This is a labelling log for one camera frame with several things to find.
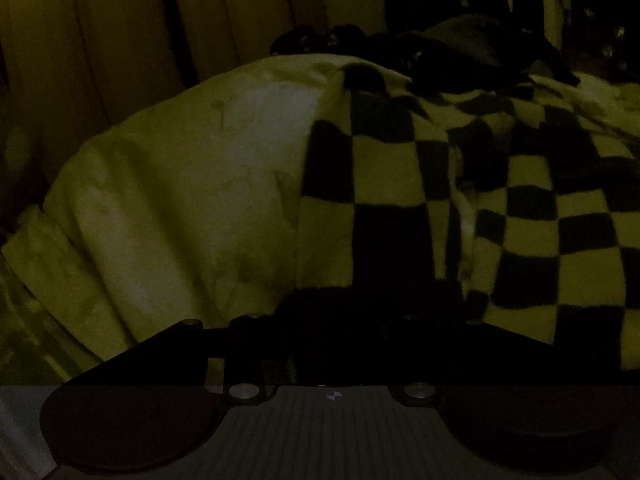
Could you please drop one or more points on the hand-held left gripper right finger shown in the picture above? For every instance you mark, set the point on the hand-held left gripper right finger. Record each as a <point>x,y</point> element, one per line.
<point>400,345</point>

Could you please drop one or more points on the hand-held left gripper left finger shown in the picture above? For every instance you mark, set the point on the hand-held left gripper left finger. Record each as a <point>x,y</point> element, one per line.
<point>280,332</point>

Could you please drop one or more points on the checkered fleece garment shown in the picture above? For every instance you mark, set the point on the checkered fleece garment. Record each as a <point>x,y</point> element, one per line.
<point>380,170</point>

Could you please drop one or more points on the black clothes pile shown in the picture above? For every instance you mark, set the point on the black clothes pile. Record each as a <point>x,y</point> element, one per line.
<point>450,55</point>

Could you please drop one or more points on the light rumpled duvet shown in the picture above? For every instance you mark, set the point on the light rumpled duvet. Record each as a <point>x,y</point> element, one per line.
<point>175,185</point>

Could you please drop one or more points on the patterned bed sheet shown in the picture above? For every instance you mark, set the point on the patterned bed sheet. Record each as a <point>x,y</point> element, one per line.
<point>35,330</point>

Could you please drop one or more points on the pleated curtain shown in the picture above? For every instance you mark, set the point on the pleated curtain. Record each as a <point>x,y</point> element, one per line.
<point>125,20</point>

